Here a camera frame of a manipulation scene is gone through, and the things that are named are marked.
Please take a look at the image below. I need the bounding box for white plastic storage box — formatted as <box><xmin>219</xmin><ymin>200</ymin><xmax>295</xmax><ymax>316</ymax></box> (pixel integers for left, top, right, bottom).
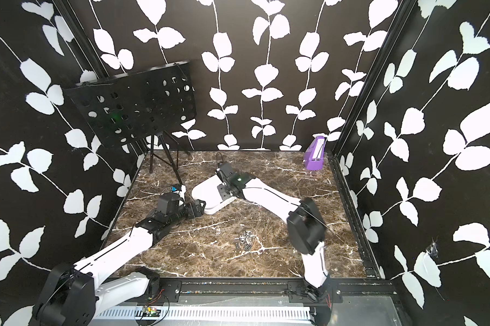
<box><xmin>191</xmin><ymin>175</ymin><xmax>237</xmax><ymax>215</ymax></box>

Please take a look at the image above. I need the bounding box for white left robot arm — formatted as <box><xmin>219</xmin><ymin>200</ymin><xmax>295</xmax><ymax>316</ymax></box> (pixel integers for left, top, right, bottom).
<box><xmin>32</xmin><ymin>186</ymin><xmax>206</xmax><ymax>325</ymax></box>

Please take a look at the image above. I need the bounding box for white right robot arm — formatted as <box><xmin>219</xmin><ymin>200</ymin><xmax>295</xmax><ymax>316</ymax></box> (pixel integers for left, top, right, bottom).
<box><xmin>216</xmin><ymin>162</ymin><xmax>329</xmax><ymax>289</ymax></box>

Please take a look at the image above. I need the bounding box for purple box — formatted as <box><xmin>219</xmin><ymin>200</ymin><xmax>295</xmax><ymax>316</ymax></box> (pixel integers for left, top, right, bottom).
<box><xmin>303</xmin><ymin>136</ymin><xmax>326</xmax><ymax>171</ymax></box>

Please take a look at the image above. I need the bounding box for black tripod music stand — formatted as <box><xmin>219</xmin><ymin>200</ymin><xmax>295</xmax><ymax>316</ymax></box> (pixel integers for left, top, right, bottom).
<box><xmin>63</xmin><ymin>60</ymin><xmax>199</xmax><ymax>186</ymax></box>

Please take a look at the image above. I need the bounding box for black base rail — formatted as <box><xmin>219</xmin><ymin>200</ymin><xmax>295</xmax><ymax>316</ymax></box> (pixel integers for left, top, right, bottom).
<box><xmin>151</xmin><ymin>277</ymin><xmax>400</xmax><ymax>304</ymax></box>

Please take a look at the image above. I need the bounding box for white perforated cable duct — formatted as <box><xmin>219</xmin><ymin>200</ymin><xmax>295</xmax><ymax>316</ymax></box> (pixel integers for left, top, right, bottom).
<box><xmin>93</xmin><ymin>306</ymin><xmax>313</xmax><ymax>323</ymax></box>

